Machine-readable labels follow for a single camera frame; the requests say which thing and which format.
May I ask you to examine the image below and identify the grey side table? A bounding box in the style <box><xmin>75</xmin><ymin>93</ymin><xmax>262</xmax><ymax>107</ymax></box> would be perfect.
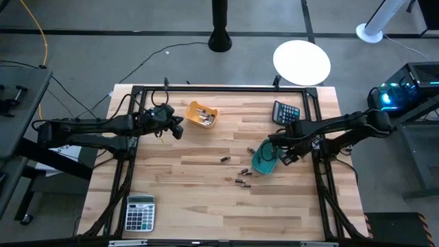
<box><xmin>0</xmin><ymin>67</ymin><xmax>93</xmax><ymax>226</ymax></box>

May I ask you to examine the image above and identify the teal plastic bin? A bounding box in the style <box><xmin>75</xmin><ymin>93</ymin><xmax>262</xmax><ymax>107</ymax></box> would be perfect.
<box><xmin>251</xmin><ymin>138</ymin><xmax>285</xmax><ymax>176</ymax></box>

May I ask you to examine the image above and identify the white paper sheet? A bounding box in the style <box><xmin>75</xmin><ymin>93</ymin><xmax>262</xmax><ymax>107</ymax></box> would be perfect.
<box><xmin>35</xmin><ymin>143</ymin><xmax>84</xmax><ymax>178</ymax></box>

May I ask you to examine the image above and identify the yellow plastic bin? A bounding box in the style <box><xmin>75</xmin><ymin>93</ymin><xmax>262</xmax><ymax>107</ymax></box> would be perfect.
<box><xmin>184</xmin><ymin>100</ymin><xmax>220</xmax><ymax>129</ymax></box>

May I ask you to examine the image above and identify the white fan cable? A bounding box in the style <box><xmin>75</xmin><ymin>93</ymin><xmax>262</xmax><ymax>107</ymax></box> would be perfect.
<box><xmin>382</xmin><ymin>33</ymin><xmax>429</xmax><ymax>62</ymax></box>

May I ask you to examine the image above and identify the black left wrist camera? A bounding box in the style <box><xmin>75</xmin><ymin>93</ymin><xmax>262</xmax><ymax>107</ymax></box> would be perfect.
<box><xmin>149</xmin><ymin>104</ymin><xmax>175</xmax><ymax>120</ymax></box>

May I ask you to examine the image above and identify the white tower fan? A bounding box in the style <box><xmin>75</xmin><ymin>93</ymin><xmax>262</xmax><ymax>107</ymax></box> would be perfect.
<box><xmin>355</xmin><ymin>0</ymin><xmax>409</xmax><ymax>44</ymax></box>

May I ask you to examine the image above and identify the black pole stand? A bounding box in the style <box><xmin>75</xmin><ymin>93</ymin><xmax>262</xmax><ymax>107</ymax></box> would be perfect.
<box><xmin>208</xmin><ymin>0</ymin><xmax>233</xmax><ymax>53</ymax></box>

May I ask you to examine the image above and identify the black metal rig frame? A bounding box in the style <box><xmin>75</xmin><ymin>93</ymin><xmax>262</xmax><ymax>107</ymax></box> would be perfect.
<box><xmin>77</xmin><ymin>84</ymin><xmax>370</xmax><ymax>247</ymax></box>

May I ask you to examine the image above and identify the black hazard striped mat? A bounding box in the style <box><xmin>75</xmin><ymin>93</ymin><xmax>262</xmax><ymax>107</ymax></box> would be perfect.
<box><xmin>363</xmin><ymin>211</ymin><xmax>430</xmax><ymax>247</ymax></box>

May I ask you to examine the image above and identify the yellow cable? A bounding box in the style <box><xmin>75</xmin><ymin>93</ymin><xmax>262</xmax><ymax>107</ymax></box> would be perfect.
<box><xmin>19</xmin><ymin>0</ymin><xmax>49</xmax><ymax>121</ymax></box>

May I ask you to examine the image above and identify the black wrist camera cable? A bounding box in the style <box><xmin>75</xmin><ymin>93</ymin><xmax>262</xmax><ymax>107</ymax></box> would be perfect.
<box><xmin>150</xmin><ymin>87</ymin><xmax>170</xmax><ymax>108</ymax></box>

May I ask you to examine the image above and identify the white round table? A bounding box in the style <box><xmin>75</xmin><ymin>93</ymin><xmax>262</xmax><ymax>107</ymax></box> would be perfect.
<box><xmin>273</xmin><ymin>40</ymin><xmax>332</xmax><ymax>86</ymax></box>

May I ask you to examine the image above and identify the silver metal bracket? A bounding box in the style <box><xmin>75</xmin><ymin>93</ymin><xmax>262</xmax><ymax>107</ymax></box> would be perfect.
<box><xmin>108</xmin><ymin>239</ymin><xmax>148</xmax><ymax>247</ymax></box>
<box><xmin>300</xmin><ymin>241</ymin><xmax>340</xmax><ymax>247</ymax></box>

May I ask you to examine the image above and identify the computer tower with lights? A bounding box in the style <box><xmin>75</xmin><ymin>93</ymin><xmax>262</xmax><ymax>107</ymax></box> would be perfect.
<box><xmin>366</xmin><ymin>61</ymin><xmax>439</xmax><ymax>119</ymax></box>

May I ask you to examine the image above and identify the black clamp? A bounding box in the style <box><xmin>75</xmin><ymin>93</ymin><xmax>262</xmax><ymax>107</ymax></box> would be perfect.
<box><xmin>0</xmin><ymin>84</ymin><xmax>29</xmax><ymax>118</ymax></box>

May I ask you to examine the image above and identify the black desk calculator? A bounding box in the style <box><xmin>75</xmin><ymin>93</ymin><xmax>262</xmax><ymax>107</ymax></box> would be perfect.
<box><xmin>272</xmin><ymin>100</ymin><xmax>302</xmax><ymax>126</ymax></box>

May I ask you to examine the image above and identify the black floor cable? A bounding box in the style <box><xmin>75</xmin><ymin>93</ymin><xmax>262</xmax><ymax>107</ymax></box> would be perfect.
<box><xmin>77</xmin><ymin>41</ymin><xmax>209</xmax><ymax>119</ymax></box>

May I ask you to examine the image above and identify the silver desk calculator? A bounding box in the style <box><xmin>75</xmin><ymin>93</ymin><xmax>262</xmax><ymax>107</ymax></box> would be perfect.
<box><xmin>124</xmin><ymin>193</ymin><xmax>156</xmax><ymax>233</ymax></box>

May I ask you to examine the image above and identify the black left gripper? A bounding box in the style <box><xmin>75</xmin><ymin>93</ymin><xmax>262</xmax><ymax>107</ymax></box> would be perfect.
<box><xmin>142</xmin><ymin>115</ymin><xmax>185</xmax><ymax>140</ymax></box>

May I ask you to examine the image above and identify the grey metal desk stand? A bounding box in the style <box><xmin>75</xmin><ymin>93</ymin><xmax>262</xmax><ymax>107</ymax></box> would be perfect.
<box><xmin>377</xmin><ymin>99</ymin><xmax>439</xmax><ymax>200</ymax></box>

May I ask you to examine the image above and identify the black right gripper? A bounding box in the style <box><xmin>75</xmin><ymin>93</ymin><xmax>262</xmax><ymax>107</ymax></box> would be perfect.
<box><xmin>268</xmin><ymin>132</ymin><xmax>311</xmax><ymax>167</ymax></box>

